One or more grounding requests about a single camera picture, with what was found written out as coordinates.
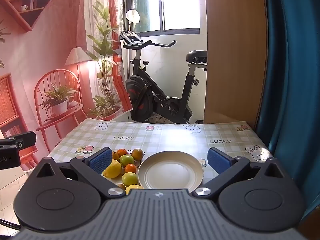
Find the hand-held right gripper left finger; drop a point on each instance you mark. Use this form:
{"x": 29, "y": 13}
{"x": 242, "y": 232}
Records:
{"x": 100, "y": 160}

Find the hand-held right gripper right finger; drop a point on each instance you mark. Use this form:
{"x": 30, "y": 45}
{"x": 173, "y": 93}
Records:
{"x": 220, "y": 161}

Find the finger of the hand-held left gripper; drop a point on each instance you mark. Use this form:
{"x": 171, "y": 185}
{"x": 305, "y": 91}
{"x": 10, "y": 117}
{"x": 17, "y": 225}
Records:
{"x": 23, "y": 141}

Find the yellow lemon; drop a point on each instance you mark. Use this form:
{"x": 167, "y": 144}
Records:
{"x": 132, "y": 188}
{"x": 112, "y": 168}

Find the small orange tangerine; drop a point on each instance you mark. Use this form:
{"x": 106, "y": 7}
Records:
{"x": 130, "y": 168}
{"x": 122, "y": 152}

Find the brown longan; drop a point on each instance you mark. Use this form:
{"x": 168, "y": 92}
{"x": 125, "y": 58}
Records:
{"x": 121, "y": 186}

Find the yellowish green apple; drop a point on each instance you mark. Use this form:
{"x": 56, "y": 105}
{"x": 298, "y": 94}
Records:
{"x": 129, "y": 178}

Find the cream round plate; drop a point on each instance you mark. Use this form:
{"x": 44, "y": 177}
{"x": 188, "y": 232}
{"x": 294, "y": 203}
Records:
{"x": 170, "y": 172}

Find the dark orange oval citrus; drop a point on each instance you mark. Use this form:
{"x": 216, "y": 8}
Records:
{"x": 115, "y": 156}

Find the brownish green orange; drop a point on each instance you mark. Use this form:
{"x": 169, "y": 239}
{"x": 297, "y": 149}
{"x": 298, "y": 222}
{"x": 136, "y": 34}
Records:
{"x": 137, "y": 154}

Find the green checked tablecloth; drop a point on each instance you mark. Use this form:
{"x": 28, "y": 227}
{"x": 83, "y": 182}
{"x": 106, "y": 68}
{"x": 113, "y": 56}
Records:
{"x": 175, "y": 140}

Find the black exercise bike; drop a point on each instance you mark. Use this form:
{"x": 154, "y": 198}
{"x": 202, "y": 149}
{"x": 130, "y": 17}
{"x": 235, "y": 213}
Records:
{"x": 140, "y": 92}

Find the wooden cabinet panel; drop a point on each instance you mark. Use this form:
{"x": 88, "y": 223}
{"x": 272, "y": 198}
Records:
{"x": 235, "y": 55}

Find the blue curtain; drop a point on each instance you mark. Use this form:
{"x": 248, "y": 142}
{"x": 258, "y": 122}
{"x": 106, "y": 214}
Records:
{"x": 295, "y": 80}

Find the white round object on pole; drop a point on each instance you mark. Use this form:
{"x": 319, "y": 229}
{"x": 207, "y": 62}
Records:
{"x": 132, "y": 16}

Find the window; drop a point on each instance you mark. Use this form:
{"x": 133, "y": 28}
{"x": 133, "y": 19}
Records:
{"x": 180, "y": 5}

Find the pink printed wall tapestry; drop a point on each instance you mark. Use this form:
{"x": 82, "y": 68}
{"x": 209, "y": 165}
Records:
{"x": 50, "y": 42}

